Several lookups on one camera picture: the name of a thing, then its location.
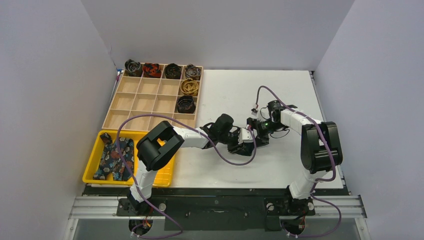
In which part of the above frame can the green navy striped tie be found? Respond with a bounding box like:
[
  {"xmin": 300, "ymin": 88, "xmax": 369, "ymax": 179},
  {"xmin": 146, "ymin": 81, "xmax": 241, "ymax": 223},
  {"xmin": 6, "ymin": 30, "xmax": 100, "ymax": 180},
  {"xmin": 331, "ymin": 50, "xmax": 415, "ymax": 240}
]
[{"xmin": 234, "ymin": 143, "xmax": 255, "ymax": 157}]

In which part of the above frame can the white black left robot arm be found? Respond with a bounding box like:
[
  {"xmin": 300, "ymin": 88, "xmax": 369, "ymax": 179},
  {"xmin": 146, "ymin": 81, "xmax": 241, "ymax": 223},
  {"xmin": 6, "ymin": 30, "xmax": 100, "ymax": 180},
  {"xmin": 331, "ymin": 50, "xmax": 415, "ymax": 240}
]
[{"xmin": 127, "ymin": 113, "xmax": 258, "ymax": 215}]

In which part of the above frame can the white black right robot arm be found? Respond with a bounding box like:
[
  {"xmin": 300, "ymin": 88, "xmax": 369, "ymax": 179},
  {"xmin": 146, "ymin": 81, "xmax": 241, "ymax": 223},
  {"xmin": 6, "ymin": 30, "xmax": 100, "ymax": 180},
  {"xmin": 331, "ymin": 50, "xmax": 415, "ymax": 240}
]
[{"xmin": 246, "ymin": 100, "xmax": 343, "ymax": 214}]

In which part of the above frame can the rolled navy floral tie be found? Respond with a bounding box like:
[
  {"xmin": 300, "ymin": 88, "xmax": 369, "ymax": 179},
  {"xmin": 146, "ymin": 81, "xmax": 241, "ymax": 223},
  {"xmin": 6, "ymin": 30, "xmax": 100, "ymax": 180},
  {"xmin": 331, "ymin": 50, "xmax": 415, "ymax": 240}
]
[{"xmin": 176, "ymin": 95, "xmax": 196, "ymax": 114}]

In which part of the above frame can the rolled yellow beetle tie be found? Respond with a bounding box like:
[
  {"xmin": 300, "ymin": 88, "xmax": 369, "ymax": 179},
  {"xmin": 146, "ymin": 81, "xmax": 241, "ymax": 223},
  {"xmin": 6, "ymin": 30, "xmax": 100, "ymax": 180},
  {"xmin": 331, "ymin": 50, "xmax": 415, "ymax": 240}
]
[{"xmin": 179, "ymin": 78, "xmax": 200, "ymax": 97}]

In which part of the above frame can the yellow plastic tray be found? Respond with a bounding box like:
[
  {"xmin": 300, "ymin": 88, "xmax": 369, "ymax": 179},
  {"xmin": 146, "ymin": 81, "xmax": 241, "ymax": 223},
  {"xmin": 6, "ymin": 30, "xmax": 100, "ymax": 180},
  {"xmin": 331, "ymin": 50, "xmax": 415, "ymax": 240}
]
[{"xmin": 82, "ymin": 129, "xmax": 177, "ymax": 188}]

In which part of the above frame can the rolled grey patterned tie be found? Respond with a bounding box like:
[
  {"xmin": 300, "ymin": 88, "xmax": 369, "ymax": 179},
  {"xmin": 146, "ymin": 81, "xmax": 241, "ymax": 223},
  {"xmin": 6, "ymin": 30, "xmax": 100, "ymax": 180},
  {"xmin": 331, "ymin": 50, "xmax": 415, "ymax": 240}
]
[{"xmin": 184, "ymin": 64, "xmax": 202, "ymax": 81}]

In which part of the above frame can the wooden compartment organizer box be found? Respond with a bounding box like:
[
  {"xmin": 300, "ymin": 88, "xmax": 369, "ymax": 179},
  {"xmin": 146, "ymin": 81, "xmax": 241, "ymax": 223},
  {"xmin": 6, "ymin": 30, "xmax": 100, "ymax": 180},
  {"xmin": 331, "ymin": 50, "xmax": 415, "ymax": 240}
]
[{"xmin": 102, "ymin": 63, "xmax": 204, "ymax": 131}]

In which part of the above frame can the rolled black gold tie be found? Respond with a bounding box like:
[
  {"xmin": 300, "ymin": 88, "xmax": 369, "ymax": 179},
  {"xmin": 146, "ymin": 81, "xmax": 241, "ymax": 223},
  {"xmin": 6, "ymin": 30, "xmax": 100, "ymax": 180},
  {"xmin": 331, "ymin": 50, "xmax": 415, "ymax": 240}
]
[{"xmin": 164, "ymin": 63, "xmax": 182, "ymax": 80}]

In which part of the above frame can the rolled red black tie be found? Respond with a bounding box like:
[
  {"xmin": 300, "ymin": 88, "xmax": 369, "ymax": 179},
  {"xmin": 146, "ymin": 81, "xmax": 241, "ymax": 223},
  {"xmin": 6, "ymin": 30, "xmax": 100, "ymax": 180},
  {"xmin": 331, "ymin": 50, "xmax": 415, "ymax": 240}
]
[{"xmin": 142, "ymin": 63, "xmax": 162, "ymax": 78}]

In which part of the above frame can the rolled black grey tie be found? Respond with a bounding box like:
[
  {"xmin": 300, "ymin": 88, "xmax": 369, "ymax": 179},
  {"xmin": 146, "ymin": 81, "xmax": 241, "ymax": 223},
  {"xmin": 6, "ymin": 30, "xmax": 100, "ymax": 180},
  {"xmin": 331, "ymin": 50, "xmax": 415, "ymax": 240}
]
[{"xmin": 124, "ymin": 59, "xmax": 143, "ymax": 78}]

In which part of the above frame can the floral dark tie in tray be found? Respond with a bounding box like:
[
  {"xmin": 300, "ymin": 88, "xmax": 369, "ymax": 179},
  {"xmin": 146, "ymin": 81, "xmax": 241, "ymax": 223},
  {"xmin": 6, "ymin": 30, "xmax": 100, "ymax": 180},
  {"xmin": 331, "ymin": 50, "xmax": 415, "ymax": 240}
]
[{"xmin": 93, "ymin": 133, "xmax": 135, "ymax": 181}]

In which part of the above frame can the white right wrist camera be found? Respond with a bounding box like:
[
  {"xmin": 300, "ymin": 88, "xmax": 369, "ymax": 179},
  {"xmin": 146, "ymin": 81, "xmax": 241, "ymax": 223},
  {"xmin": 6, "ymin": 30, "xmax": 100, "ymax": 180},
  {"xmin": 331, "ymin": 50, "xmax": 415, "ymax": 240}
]
[{"xmin": 256, "ymin": 108, "xmax": 270, "ymax": 121}]

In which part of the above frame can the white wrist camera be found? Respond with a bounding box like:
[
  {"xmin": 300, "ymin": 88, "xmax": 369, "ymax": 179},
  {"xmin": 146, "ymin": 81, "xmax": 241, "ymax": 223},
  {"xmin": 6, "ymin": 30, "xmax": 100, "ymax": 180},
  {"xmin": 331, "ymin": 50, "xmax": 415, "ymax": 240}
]
[
  {"xmin": 256, "ymin": 108, "xmax": 270, "ymax": 121},
  {"xmin": 238, "ymin": 125, "xmax": 255, "ymax": 144}
]

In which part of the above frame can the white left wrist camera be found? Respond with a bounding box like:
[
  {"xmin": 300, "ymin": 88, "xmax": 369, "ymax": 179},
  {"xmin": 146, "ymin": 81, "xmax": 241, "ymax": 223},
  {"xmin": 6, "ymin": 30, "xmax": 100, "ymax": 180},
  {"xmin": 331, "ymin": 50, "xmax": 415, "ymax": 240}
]
[{"xmin": 238, "ymin": 125, "xmax": 255, "ymax": 144}]

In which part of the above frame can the aluminium black mounting rail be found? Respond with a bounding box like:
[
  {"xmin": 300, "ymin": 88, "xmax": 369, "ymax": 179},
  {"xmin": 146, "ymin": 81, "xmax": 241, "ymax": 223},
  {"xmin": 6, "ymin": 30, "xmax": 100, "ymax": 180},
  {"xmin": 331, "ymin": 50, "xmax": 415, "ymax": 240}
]
[{"xmin": 64, "ymin": 185, "xmax": 371, "ymax": 240}]

